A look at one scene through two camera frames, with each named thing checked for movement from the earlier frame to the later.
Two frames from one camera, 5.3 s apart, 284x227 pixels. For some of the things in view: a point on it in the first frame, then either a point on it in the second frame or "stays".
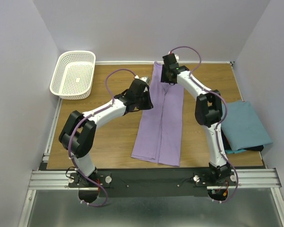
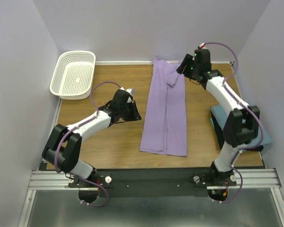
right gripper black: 168,78 to 184,65
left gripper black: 145,101 to 132,111
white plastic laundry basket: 73,75 stays
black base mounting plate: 150,182 stays
